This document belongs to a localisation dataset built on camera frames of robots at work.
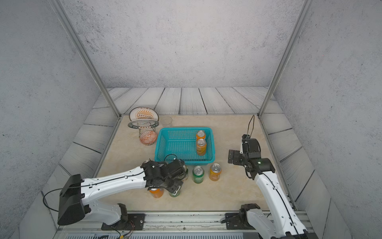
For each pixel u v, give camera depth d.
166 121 1.12
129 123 0.96
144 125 1.05
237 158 0.70
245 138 0.70
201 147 0.91
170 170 0.58
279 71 0.94
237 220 0.73
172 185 0.67
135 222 0.73
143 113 1.02
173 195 0.79
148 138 1.05
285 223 0.39
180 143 1.05
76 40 0.81
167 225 0.73
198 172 0.79
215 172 0.79
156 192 0.77
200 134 0.96
